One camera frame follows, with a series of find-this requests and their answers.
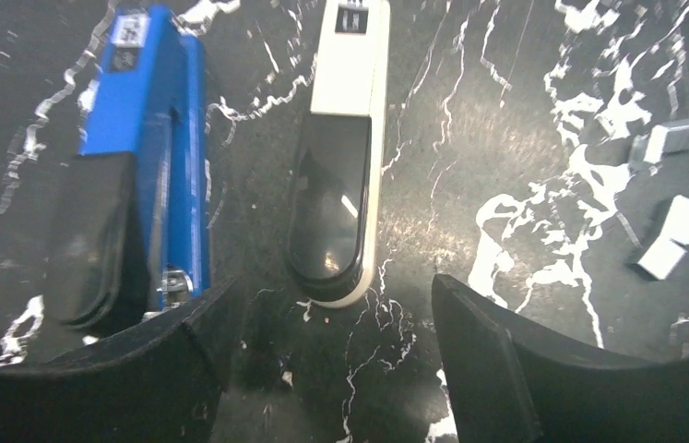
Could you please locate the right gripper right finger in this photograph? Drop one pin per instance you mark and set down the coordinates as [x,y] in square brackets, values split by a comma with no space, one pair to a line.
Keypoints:
[511,379]

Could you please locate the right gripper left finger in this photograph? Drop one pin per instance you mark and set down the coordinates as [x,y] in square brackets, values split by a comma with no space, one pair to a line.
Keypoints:
[159,381]

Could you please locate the black marbled mat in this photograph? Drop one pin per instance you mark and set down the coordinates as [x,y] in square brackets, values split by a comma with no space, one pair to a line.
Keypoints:
[508,132]

